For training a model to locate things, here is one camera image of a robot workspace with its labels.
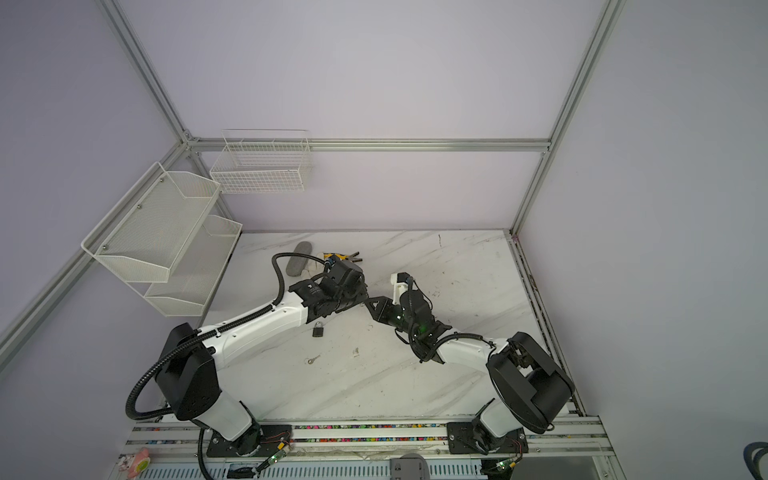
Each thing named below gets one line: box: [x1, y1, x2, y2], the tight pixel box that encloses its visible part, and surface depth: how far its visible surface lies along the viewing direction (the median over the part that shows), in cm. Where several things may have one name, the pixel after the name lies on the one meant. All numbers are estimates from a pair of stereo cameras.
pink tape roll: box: [127, 447, 151, 479], surface depth 70 cm
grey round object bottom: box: [390, 453, 431, 480], surface depth 70 cm
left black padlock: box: [312, 321, 324, 338], surface depth 93 cm
